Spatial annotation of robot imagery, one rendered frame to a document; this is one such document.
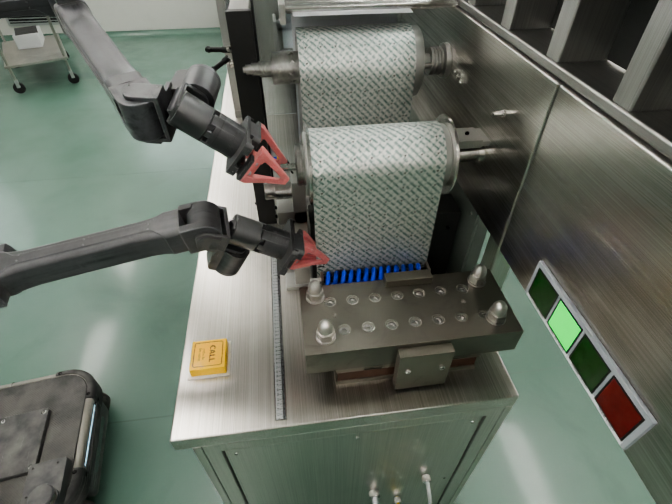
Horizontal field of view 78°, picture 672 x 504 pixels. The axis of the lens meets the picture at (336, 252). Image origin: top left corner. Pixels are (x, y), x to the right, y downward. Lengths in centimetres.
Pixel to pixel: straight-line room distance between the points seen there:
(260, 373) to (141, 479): 107
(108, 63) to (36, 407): 137
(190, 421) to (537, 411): 149
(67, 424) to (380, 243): 133
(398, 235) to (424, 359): 24
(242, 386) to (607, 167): 70
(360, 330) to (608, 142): 47
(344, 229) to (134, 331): 162
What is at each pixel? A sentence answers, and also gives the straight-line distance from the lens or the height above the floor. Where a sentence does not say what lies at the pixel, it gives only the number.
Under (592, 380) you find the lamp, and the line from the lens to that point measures 64.
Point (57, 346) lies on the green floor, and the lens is 238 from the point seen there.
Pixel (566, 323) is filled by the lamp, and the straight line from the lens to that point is 66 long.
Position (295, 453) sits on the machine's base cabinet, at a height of 77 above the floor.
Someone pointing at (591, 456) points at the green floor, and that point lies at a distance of 202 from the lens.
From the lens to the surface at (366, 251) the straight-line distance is 85.
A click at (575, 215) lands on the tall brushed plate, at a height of 132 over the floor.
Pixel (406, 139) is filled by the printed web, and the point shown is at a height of 130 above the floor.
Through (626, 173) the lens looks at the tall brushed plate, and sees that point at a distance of 56.
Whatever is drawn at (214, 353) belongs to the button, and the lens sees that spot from 91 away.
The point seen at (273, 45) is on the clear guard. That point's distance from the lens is 171.
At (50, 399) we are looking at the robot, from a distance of 190.
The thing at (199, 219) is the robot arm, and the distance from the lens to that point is 74.
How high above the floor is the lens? 165
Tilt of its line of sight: 43 degrees down
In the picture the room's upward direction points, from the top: straight up
